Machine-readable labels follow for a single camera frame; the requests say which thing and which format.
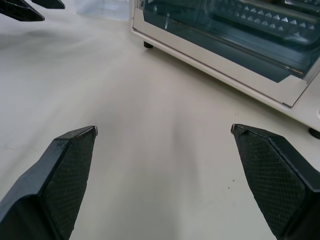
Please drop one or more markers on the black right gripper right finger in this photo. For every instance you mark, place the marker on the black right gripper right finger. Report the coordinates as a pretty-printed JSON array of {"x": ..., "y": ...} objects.
[{"x": 277, "y": 175}]

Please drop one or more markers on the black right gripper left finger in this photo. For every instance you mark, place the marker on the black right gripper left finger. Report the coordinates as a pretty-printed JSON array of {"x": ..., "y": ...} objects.
[{"x": 57, "y": 180}]

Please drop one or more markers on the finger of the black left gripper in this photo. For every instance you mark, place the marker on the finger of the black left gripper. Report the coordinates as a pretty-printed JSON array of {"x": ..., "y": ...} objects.
[
  {"x": 22, "y": 10},
  {"x": 51, "y": 3}
]

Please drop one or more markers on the black oven foot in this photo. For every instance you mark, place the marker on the black oven foot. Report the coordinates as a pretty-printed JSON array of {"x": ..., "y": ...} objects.
[
  {"x": 148, "y": 45},
  {"x": 315, "y": 133}
]

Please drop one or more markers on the white toaster oven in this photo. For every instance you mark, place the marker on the white toaster oven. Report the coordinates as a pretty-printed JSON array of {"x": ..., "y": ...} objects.
[{"x": 250, "y": 85}]

